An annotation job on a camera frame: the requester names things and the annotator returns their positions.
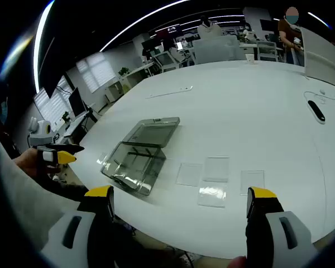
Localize person's left hand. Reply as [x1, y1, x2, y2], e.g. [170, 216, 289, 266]
[12, 147, 64, 182]

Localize person's right hand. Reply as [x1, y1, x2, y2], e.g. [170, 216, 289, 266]
[228, 255, 248, 268]

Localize white cable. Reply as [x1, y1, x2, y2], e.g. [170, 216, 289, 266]
[303, 88, 335, 104]

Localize black computer monitor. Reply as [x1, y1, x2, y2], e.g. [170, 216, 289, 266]
[68, 87, 87, 118]

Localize white display panel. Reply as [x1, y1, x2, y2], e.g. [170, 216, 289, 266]
[300, 26, 335, 90]

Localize grey transparent guide fixture box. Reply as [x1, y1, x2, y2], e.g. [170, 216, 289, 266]
[100, 116, 181, 197]

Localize hanging black screen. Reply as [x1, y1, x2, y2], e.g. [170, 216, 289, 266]
[40, 69, 59, 99]

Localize person's blue face mask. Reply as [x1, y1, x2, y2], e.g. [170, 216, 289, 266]
[0, 102, 8, 125]

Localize white cabinet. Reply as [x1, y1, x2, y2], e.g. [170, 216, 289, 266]
[104, 82, 123, 106]

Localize white mesh office chair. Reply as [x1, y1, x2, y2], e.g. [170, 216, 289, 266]
[153, 51, 182, 73]

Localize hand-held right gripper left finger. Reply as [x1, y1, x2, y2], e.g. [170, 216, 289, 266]
[40, 184, 117, 268]

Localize ceiling light strip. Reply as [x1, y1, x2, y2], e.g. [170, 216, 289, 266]
[33, 0, 56, 94]

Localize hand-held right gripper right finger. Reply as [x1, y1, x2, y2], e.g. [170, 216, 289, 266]
[245, 186, 320, 268]

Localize pale grey panel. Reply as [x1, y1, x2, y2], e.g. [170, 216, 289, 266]
[194, 35, 241, 65]

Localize black oval device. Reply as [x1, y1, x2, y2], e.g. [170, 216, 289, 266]
[307, 99, 326, 124]

